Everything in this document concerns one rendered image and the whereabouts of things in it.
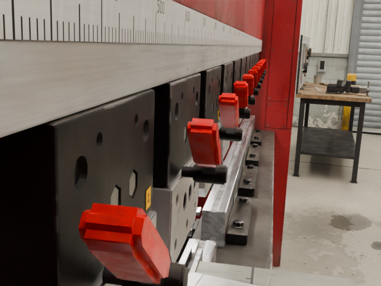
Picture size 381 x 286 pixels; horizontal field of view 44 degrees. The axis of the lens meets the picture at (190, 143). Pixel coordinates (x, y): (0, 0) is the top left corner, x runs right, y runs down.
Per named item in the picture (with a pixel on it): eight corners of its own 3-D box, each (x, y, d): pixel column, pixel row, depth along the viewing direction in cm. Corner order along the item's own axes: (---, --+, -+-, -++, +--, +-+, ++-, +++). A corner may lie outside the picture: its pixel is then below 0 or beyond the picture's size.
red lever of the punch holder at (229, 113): (241, 90, 54) (242, 132, 63) (207, 88, 55) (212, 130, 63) (240, 103, 53) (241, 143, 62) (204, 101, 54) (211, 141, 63)
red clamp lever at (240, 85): (250, 79, 73) (250, 112, 82) (224, 78, 74) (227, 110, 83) (249, 88, 73) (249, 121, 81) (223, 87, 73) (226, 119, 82)
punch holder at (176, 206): (169, 277, 40) (175, 83, 36) (75, 265, 41) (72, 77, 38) (197, 215, 54) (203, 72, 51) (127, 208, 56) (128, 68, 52)
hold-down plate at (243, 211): (246, 245, 118) (247, 234, 118) (225, 243, 119) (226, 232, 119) (252, 206, 147) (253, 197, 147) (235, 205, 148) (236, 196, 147)
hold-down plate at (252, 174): (253, 196, 157) (254, 188, 156) (237, 195, 158) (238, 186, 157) (257, 173, 186) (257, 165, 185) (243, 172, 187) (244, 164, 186)
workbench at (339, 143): (361, 185, 486) (379, 37, 454) (288, 176, 506) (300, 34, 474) (353, 150, 655) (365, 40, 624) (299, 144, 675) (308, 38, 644)
